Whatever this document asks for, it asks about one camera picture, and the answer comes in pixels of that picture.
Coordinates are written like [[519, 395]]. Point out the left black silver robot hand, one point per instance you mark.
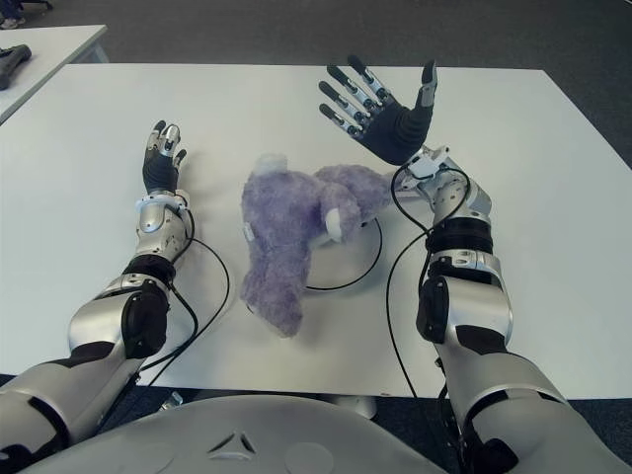
[[159, 170]]

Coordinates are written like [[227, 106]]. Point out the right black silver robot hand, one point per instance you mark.
[[395, 131]]

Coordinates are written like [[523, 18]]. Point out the purple plush bunny doll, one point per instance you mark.
[[276, 222]]

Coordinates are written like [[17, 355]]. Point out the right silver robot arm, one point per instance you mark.
[[474, 306]]

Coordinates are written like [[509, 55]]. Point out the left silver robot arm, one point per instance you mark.
[[94, 326]]

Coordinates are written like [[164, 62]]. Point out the white plate with black rim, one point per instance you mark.
[[345, 257]]

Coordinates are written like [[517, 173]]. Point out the white side table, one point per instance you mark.
[[54, 44]]

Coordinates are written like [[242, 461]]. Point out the black handheld controller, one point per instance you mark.
[[14, 59]]

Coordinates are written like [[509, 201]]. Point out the grey robot torso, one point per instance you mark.
[[237, 434]]

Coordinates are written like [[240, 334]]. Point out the metal clamp bracket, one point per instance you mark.
[[170, 401]]

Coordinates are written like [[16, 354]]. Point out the grey table pedestal base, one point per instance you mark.
[[363, 406]]

